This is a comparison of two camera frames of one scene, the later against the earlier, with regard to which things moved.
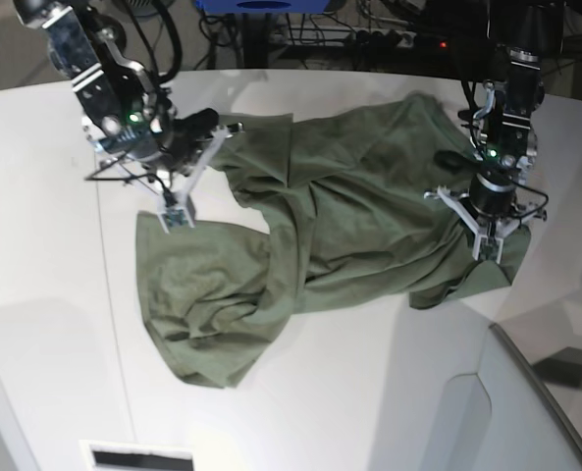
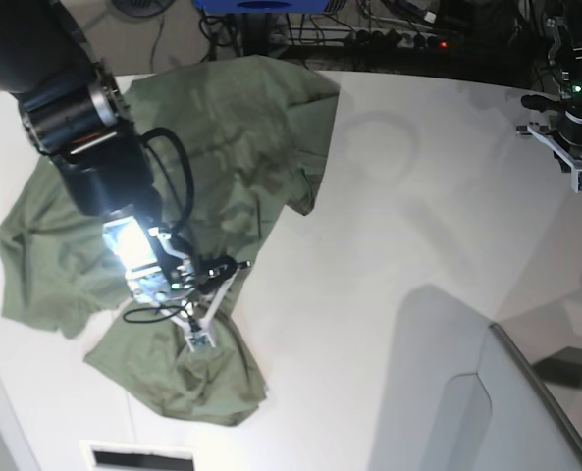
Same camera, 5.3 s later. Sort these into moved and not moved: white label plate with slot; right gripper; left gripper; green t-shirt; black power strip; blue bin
Moved: green t-shirt; right gripper; left gripper
Not moved: white label plate with slot; blue bin; black power strip
